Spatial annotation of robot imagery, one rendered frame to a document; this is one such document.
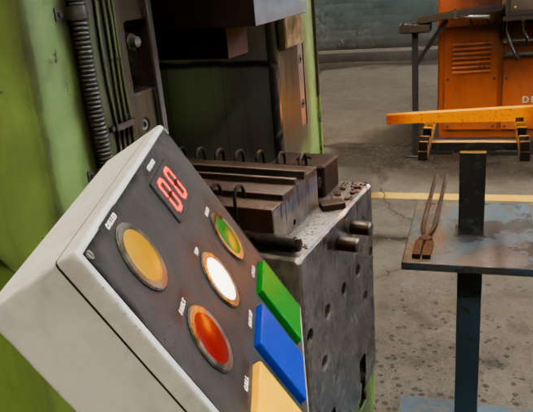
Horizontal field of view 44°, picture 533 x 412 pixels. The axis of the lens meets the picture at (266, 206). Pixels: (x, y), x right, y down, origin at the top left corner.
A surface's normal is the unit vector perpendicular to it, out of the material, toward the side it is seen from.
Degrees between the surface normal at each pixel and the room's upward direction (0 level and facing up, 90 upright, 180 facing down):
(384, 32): 90
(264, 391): 60
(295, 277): 90
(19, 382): 90
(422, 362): 0
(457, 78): 90
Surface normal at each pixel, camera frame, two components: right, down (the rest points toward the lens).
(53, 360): -0.01, 0.35
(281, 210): 0.90, 0.08
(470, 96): -0.28, 0.36
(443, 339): -0.08, -0.93
